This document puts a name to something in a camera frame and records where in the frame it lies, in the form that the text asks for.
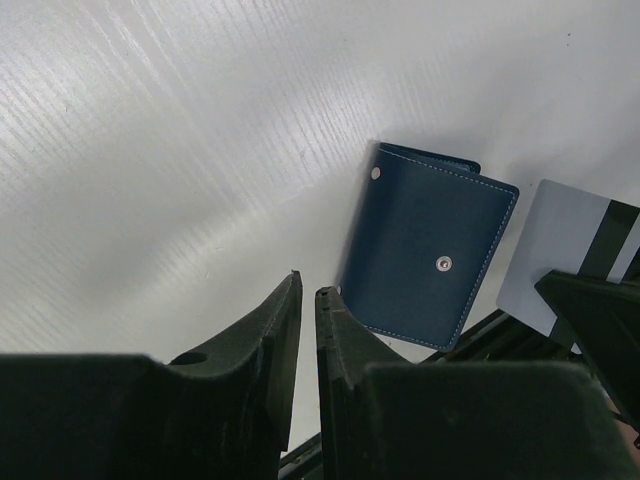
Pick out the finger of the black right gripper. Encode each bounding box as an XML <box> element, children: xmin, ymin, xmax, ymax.
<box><xmin>535</xmin><ymin>271</ymin><xmax>639</xmax><ymax>429</ymax></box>

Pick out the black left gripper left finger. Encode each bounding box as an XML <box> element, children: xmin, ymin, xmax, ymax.
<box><xmin>1</xmin><ymin>272</ymin><xmax>303</xmax><ymax>479</ymax></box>

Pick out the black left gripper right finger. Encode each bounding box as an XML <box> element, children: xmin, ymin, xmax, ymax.
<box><xmin>314</xmin><ymin>285</ymin><xmax>640</xmax><ymax>480</ymax></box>

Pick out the grey striped credit card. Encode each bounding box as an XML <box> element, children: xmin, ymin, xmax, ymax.
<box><xmin>497</xmin><ymin>179</ymin><xmax>639</xmax><ymax>353</ymax></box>

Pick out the blue leather card holder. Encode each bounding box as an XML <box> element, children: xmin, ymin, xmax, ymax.
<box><xmin>339</xmin><ymin>142</ymin><xmax>519</xmax><ymax>351</ymax></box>

